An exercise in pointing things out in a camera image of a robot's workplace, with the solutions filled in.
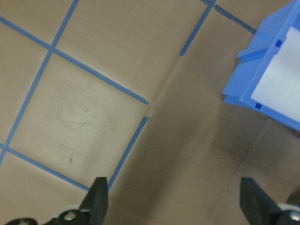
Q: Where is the blue bin with black boxes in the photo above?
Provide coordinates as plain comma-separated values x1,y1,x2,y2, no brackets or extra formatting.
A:
222,0,300,139

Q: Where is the white paper bin liner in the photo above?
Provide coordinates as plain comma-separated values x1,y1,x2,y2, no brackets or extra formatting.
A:
250,27,300,122

